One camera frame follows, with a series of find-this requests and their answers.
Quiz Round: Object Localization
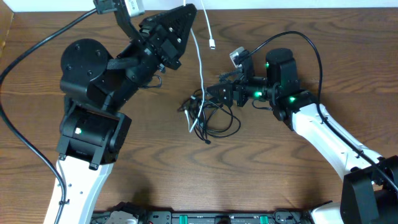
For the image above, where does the black USB cable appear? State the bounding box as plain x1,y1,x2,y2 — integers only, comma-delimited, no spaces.
177,88,242,145

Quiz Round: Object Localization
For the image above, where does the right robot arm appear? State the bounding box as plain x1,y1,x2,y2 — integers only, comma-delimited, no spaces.
206,47,397,223

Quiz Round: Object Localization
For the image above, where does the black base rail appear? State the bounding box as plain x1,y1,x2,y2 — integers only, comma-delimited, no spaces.
90,202,313,224

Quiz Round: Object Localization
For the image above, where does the white USB cable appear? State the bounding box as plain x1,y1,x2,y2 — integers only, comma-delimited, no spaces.
182,0,216,134

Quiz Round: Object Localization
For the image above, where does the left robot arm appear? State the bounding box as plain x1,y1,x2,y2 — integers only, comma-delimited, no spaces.
45,0,197,223

